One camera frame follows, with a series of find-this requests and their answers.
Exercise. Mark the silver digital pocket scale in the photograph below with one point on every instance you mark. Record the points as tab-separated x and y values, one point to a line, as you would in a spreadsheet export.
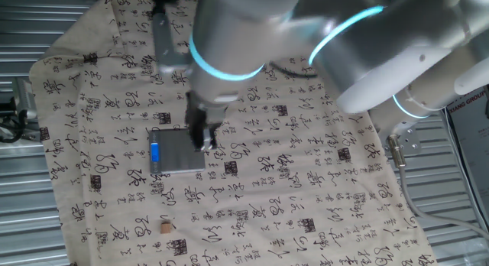
172	155

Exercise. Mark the silver side camera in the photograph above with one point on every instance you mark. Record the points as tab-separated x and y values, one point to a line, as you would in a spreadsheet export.
24	98

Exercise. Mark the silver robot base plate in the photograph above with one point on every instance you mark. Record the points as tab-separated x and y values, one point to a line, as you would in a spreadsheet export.
410	141

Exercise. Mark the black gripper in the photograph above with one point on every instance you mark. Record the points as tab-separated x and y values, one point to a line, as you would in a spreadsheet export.
200	113

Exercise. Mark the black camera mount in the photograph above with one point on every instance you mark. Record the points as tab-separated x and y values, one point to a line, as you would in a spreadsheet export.
21	122

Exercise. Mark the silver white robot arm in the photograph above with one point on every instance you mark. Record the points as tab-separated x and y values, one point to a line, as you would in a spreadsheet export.
237	29

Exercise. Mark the white printed poster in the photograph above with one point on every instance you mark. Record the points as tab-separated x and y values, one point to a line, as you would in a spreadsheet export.
473	136

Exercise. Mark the beige calligraphy print cloth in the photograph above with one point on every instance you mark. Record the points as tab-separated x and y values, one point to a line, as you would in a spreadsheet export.
286	182

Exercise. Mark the small wooden block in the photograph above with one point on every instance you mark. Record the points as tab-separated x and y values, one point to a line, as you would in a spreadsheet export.
166	228

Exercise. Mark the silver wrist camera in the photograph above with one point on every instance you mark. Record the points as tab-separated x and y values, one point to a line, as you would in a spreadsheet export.
166	44

